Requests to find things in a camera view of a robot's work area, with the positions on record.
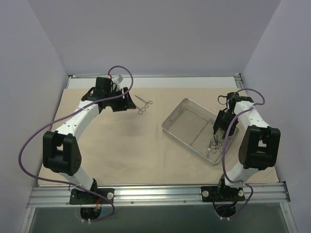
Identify steel scissors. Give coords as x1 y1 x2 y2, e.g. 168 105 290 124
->
136 105 146 115

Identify steel ring-handled clamp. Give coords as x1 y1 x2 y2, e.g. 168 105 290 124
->
211 135 222 154

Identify steel ring-handled forceps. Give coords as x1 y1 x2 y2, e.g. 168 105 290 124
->
135 95 153 108

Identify wire mesh instrument tray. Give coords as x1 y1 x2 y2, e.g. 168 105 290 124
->
162 99 240 166

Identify beige wrapping cloth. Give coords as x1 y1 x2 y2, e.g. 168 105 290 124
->
36 86 279 185

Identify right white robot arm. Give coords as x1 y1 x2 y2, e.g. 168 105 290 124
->
213 92 281 200

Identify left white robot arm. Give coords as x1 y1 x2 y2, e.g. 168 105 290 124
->
43 75 136 203

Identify right aluminium side rail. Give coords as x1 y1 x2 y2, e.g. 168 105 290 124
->
234 73 243 89

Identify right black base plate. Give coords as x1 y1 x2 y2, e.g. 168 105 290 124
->
200 185 245 202

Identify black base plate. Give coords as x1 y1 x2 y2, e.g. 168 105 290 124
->
69 188 115 205
200 185 245 202

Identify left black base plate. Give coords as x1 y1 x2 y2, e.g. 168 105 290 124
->
69 188 115 205

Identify aluminium front rail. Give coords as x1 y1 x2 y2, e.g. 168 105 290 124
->
27 183 290 208

